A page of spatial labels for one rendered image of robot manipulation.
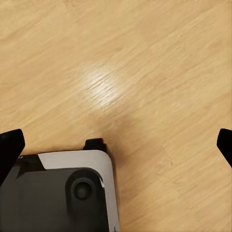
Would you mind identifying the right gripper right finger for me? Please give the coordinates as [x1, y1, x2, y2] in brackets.
[217, 129, 232, 167]

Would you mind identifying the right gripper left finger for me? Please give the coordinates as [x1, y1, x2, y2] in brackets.
[0, 129, 25, 187]

